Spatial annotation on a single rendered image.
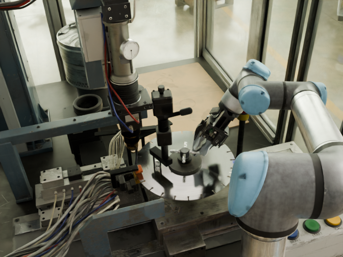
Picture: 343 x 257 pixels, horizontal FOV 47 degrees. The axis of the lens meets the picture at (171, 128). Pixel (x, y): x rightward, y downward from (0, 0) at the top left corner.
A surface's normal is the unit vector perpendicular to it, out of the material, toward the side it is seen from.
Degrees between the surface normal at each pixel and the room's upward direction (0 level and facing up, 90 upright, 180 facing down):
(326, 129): 12
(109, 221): 90
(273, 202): 72
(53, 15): 90
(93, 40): 90
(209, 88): 0
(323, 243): 90
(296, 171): 22
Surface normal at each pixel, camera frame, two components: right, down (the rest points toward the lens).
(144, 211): 0.29, 0.59
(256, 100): -0.09, 0.47
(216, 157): -0.04, -0.78
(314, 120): -0.43, -0.81
